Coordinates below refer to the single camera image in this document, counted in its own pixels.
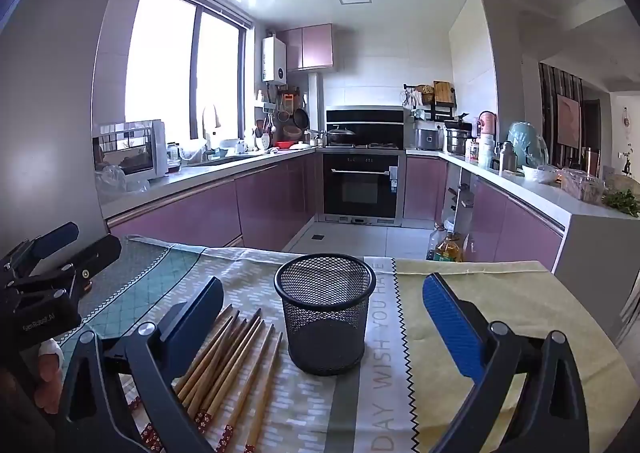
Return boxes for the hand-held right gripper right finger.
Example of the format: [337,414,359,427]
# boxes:
[421,273,591,453]

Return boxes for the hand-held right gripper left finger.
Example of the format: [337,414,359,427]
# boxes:
[52,277,226,453]

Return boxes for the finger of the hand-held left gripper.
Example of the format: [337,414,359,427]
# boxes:
[0,222,80,279]
[15,234,122,296]

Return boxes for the row of wooden chopsticks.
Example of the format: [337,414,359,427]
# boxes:
[127,304,285,453]

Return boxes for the black mesh utensil holder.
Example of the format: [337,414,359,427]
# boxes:
[273,254,377,376]

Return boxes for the person's left hand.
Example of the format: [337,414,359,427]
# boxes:
[32,340,66,412]

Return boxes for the clear plastic bag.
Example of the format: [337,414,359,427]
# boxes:
[94,165,151,194]

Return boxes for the yellow cooking oil bottle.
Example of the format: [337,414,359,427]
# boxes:
[433,231,464,263]

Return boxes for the pink base cabinets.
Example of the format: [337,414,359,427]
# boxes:
[403,155,567,274]
[104,152,324,248]

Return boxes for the white countertop oven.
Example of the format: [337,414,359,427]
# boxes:
[92,119,169,182]

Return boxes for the kitchen knives rack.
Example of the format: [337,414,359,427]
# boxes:
[447,182,475,212]

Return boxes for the patterned tablecloth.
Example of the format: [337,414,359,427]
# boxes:
[65,234,621,453]

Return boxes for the built-in black oven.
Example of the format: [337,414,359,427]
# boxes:
[322,153,401,224]

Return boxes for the white bowl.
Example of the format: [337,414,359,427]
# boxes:
[522,165,559,184]

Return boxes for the steel stock pot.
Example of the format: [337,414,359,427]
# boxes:
[446,128,474,156]

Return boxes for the silver rice cooker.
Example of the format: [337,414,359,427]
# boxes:
[414,127,445,152]

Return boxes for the clear plastic container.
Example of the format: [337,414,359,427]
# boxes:
[560,168,606,204]

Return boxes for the kitchen window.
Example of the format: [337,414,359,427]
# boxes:
[124,0,252,144]

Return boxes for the green leafy vegetables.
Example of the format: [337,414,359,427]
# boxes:
[602,189,640,218]

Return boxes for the black range hood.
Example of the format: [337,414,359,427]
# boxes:
[325,106,405,144]

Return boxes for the white water heater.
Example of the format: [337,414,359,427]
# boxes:
[261,35,289,84]

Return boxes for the black wall shelf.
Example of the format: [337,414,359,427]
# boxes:
[403,80,457,122]

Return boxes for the wall utensil rack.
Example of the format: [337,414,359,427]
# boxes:
[253,85,302,134]

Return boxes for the framed wall picture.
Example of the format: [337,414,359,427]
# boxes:
[556,94,581,149]

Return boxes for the pink wall cabinet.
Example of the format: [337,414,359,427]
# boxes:
[285,24,335,72]

